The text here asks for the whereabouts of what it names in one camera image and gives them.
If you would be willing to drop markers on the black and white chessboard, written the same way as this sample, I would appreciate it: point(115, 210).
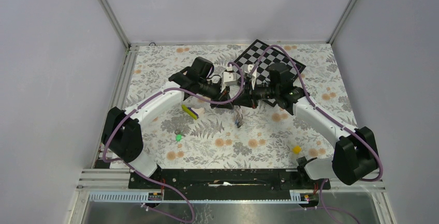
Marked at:
point(271, 59)

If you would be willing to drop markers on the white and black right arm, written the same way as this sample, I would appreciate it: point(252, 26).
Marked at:
point(355, 152)

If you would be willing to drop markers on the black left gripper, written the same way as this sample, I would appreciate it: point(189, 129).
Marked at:
point(228, 97)

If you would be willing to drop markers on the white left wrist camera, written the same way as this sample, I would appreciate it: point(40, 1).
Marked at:
point(229, 78)

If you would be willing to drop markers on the green key tag with key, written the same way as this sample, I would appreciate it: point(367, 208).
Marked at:
point(178, 135)

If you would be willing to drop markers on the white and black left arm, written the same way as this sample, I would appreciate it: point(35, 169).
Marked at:
point(122, 133)

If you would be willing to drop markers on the yellow cube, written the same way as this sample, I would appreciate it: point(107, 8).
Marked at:
point(296, 150)

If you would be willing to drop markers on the aluminium frame rails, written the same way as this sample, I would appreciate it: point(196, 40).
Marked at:
point(97, 49)

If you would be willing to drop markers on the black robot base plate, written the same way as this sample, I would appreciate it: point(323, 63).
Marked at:
point(228, 184)

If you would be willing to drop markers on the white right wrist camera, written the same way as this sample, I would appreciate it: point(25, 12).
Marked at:
point(250, 73)

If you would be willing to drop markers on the floral patterned table mat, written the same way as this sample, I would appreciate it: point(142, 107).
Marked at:
point(268, 134)

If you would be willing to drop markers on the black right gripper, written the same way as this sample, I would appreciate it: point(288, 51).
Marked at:
point(245, 99)

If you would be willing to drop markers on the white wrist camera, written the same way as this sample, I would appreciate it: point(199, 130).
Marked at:
point(250, 73)
point(229, 78)

